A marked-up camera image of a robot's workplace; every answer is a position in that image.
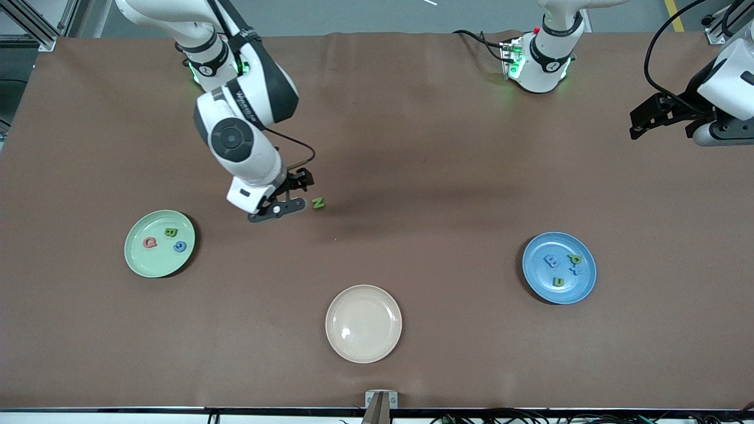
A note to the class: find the red letter Q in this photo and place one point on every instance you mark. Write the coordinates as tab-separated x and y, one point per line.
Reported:
146	242

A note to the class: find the green plate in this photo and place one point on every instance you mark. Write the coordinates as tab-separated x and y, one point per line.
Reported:
159	262

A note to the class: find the green letter p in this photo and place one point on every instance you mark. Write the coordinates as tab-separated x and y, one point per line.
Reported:
574	259

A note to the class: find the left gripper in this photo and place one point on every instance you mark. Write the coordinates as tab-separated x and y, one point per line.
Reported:
678	108

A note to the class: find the blue letter G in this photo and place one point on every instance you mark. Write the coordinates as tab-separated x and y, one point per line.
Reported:
176	247

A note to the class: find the green letter B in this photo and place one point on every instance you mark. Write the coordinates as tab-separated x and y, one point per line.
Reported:
171	232

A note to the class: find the base connector box green light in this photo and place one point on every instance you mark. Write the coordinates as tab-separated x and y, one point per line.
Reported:
512	59

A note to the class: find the beige plate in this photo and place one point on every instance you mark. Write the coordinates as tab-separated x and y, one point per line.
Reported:
363	324

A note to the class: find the aluminium frame profile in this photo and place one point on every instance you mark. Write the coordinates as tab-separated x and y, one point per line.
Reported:
714	32
44	40

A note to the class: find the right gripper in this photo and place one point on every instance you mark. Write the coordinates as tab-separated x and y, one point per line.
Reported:
296	181

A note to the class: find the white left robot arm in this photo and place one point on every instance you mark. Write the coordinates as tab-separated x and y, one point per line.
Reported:
545	59

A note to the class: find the green letter N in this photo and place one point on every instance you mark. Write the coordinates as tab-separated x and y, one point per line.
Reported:
318	203

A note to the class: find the brown table mat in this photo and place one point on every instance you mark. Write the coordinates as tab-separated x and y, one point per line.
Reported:
377	118

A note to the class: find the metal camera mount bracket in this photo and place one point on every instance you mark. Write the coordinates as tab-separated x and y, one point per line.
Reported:
381	400

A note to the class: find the blue plate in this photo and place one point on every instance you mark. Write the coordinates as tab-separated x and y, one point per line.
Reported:
542	282

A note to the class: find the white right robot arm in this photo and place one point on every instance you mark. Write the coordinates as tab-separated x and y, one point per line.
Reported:
235	138

